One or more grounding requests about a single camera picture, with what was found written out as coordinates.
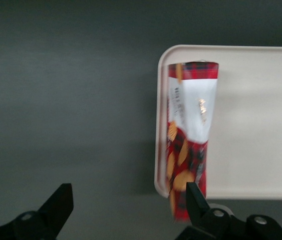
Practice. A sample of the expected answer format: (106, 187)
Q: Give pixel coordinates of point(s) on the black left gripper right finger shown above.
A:
(201, 220)

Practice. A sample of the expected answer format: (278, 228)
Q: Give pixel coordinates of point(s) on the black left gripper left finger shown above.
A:
(53, 212)

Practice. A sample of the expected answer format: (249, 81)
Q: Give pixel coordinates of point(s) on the cream plastic tray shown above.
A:
(256, 125)

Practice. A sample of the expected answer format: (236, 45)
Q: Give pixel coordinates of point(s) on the red cookie box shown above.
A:
(193, 105)

